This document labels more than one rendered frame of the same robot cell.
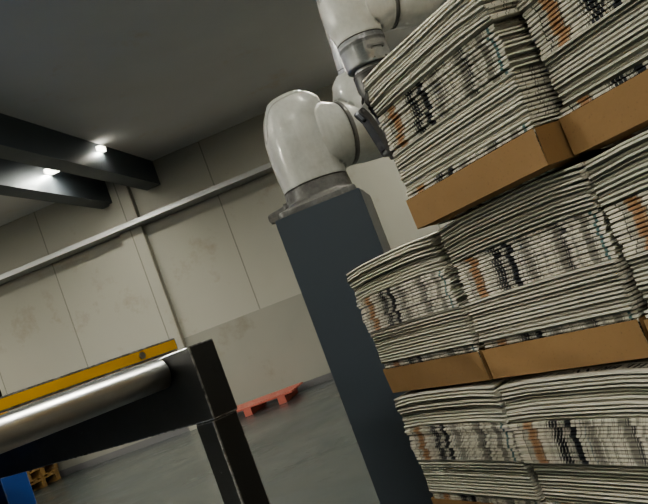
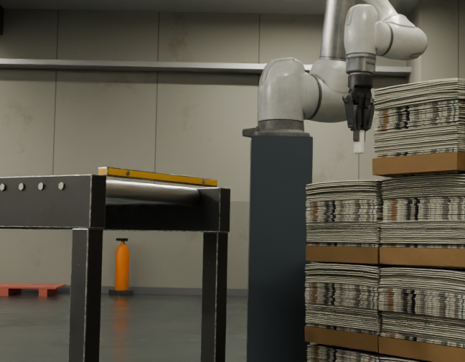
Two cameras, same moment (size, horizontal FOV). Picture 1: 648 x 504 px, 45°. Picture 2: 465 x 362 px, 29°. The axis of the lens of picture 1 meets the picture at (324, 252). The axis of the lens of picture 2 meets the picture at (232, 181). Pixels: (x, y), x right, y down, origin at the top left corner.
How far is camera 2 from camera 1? 1.31 m
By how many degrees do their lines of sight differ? 9
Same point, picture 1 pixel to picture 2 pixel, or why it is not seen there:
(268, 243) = (87, 137)
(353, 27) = (362, 48)
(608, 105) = not seen: outside the picture
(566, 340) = (429, 251)
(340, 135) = (311, 99)
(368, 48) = (366, 63)
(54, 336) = not seen: outside the picture
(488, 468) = (353, 312)
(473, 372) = (369, 258)
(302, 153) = (285, 100)
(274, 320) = not seen: hidden behind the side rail
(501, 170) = (433, 163)
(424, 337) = (345, 233)
